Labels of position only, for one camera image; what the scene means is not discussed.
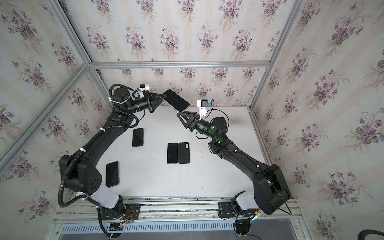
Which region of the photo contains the aluminium rail front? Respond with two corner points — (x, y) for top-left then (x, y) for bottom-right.
(53, 196), (302, 223)

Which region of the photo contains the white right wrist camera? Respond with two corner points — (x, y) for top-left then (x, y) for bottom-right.
(196, 99), (215, 120)

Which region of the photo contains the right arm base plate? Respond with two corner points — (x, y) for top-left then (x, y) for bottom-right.
(218, 202), (260, 219)

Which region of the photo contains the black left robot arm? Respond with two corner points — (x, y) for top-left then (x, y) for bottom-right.
(58, 84), (167, 220)

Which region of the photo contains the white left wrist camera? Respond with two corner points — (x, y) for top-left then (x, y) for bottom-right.
(137, 84), (150, 94)

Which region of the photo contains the black phone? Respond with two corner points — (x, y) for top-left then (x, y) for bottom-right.
(132, 128), (144, 148)

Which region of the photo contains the white ventilated strip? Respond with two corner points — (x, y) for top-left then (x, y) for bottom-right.
(61, 220), (235, 235)

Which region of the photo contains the black phone case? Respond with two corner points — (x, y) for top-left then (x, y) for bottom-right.
(178, 142), (191, 164)

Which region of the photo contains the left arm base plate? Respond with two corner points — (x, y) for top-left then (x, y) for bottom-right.
(100, 204), (142, 221)

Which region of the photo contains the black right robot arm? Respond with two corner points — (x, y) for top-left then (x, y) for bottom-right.
(177, 112), (292, 216)

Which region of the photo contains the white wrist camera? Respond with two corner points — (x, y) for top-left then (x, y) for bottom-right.
(137, 84), (150, 94)
(196, 99), (215, 120)

